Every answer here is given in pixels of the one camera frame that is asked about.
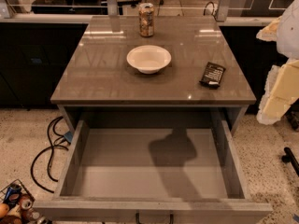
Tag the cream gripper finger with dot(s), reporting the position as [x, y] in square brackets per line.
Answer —
[281, 90]
[269, 32]

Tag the orange soda can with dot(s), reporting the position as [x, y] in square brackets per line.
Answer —
[146, 19]

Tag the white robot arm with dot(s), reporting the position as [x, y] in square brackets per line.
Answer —
[288, 32]

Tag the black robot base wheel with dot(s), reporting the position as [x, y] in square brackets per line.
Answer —
[289, 157]

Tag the grey cabinet with glossy top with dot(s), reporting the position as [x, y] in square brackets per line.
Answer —
[186, 62]

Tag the open grey top drawer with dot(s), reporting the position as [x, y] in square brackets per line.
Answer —
[193, 173]

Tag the brown can in basket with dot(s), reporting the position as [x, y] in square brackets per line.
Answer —
[30, 215]
[25, 202]

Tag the blue pepsi can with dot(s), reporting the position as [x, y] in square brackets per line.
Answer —
[12, 195]

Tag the black snack bag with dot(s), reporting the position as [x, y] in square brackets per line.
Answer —
[212, 75]

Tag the white paper bowl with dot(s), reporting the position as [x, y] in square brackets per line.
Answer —
[149, 59]

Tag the orange fruit in basket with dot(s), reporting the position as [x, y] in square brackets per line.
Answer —
[4, 209]

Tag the black drawer handle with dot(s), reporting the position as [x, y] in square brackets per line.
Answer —
[139, 219]

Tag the wire basket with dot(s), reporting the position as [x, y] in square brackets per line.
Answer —
[17, 206]

